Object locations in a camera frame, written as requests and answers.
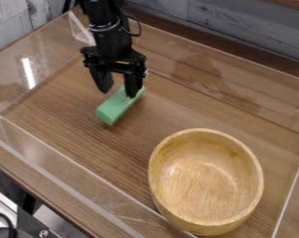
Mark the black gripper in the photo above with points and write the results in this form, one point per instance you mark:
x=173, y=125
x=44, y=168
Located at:
x=113, y=56

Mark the green rectangular block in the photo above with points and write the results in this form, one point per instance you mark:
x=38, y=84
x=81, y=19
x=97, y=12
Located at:
x=116, y=105

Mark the brown wooden bowl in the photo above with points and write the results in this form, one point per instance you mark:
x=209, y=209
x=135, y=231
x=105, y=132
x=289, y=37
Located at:
x=205, y=181

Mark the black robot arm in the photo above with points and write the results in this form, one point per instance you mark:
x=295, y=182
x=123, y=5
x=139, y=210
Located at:
x=105, y=16

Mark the clear acrylic corner bracket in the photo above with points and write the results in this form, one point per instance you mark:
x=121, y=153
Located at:
x=83, y=31

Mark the clear acrylic barrier wall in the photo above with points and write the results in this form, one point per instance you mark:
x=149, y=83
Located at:
x=87, y=168

